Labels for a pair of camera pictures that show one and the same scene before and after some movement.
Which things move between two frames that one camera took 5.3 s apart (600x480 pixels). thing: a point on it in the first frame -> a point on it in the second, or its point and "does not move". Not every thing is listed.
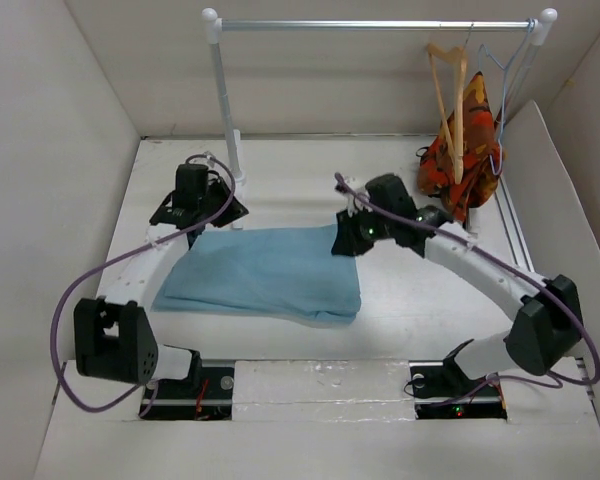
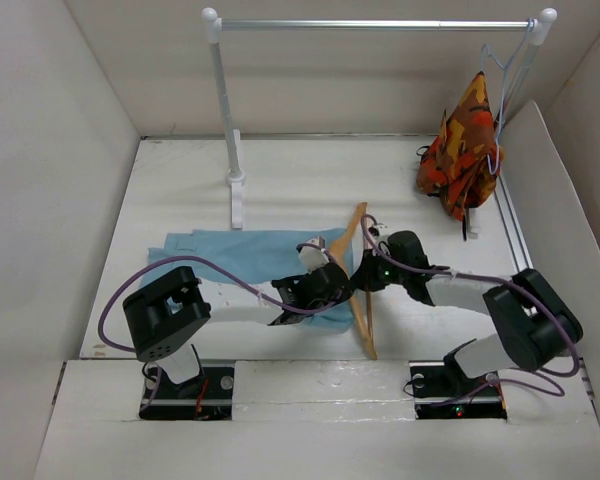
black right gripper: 347,242 -> 365,276
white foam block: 323,390 does not move
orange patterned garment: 483,153 does not move
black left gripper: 219,186 -> 341,294
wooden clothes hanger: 459,53 -> 360,300
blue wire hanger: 506,70 does not move
